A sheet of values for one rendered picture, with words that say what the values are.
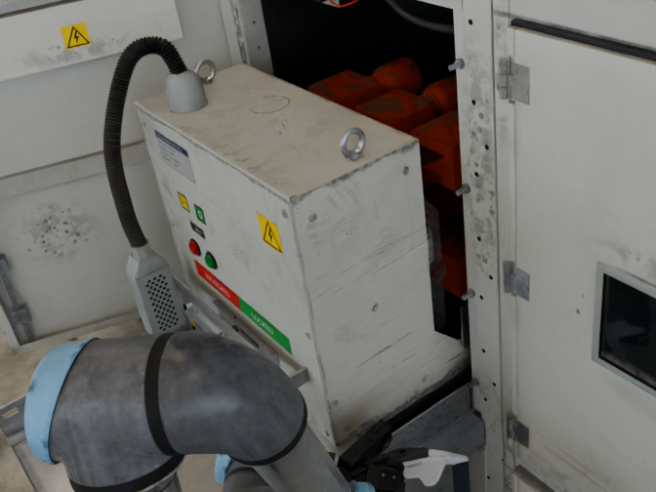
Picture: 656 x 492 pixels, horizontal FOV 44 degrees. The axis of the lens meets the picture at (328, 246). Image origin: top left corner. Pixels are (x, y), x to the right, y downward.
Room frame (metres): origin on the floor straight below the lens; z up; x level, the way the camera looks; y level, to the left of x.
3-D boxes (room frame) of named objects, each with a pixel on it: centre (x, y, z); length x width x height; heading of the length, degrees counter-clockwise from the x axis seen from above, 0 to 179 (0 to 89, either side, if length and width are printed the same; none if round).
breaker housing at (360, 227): (1.26, -0.05, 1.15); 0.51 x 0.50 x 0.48; 121
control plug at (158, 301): (1.27, 0.33, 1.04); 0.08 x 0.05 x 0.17; 121
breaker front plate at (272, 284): (1.13, 0.17, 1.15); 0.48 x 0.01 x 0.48; 31
